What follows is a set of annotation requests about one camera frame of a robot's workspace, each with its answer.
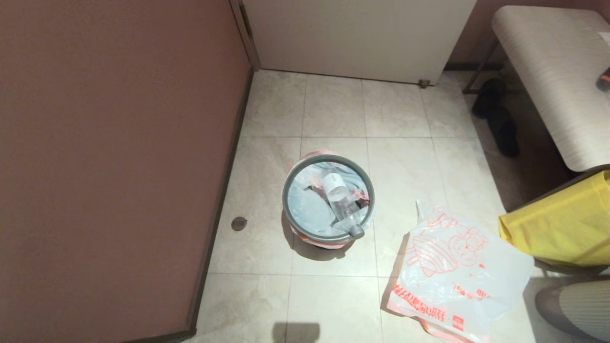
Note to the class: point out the used white red-print trash bag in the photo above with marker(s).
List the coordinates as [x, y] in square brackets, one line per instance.
[310, 209]

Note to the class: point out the new white red-print plastic bag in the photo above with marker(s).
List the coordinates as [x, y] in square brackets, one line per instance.
[457, 276]

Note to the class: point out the yellow fabric bag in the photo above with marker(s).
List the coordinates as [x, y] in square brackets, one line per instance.
[562, 228]

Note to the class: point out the clear plastic bottle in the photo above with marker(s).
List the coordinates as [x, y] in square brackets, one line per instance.
[339, 195]

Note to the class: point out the round metal floor drain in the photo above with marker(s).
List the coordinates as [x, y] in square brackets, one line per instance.
[238, 223]

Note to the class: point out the white door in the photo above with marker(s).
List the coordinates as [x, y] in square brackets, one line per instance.
[357, 38]

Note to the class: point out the small metal door stop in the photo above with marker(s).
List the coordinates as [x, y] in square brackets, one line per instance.
[423, 83]

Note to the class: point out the black slipper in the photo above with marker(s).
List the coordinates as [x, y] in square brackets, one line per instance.
[505, 133]
[490, 95]

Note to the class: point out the grey metal bench leg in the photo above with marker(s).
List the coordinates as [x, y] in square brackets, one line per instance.
[481, 66]

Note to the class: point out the beige wood-grain bench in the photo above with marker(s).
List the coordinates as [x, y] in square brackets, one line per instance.
[557, 85]

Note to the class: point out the grey round cushion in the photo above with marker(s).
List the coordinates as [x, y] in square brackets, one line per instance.
[576, 309]

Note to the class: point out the red and black object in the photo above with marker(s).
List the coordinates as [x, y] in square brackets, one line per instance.
[604, 80]

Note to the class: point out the white paper sheet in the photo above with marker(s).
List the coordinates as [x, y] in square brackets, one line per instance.
[605, 38]

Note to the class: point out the beige door frame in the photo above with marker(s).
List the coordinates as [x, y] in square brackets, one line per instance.
[245, 33]

